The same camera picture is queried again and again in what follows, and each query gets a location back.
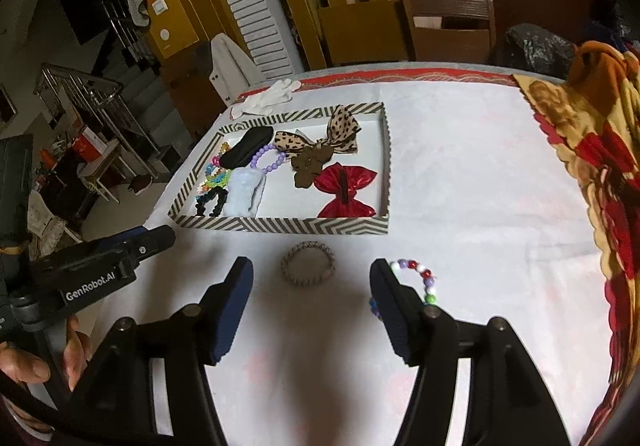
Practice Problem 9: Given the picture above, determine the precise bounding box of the white cotton glove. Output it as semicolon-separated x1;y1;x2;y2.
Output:
230;78;302;120

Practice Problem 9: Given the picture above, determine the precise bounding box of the purple bead bracelet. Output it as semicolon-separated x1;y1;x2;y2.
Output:
249;142;288;176

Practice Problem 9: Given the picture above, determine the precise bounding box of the white fluffy scrunchie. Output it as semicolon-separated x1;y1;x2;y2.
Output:
222;167;267;217

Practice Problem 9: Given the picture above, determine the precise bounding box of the colourful green bead bracelet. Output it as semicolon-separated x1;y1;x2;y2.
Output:
196;164;234;195

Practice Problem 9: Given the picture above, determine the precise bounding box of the person's left hand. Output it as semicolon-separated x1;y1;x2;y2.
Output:
1;315;92;391

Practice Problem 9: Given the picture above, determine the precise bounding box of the black plastic bag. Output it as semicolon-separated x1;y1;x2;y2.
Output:
503;23;577;78

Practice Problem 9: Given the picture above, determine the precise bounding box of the multicolour large bead bracelet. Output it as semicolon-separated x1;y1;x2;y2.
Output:
368;258;440;321

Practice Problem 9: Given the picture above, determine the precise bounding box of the red white box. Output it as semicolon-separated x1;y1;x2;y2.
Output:
72;126;107;163

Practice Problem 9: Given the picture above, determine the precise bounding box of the striped black white tray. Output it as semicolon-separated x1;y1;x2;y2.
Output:
168;102;390;236

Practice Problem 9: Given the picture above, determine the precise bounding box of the floral orange red blanket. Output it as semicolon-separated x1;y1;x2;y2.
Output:
515;40;639;445

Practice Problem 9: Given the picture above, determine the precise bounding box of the red satin hair bow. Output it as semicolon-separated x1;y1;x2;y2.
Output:
314;163;378;218

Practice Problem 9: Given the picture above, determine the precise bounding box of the black scrunchie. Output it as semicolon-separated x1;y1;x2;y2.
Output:
195;186;228;217

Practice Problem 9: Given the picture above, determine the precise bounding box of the metal stair railing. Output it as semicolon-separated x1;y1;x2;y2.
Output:
34;63;160;178

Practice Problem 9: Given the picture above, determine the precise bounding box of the rainbow bead bracelet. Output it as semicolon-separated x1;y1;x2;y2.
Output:
203;140;231;177

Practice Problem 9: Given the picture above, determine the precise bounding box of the leopard print hair bow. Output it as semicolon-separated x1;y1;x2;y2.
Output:
273;106;361;189

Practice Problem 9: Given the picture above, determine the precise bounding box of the wooden chair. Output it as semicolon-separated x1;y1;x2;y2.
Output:
399;0;496;64

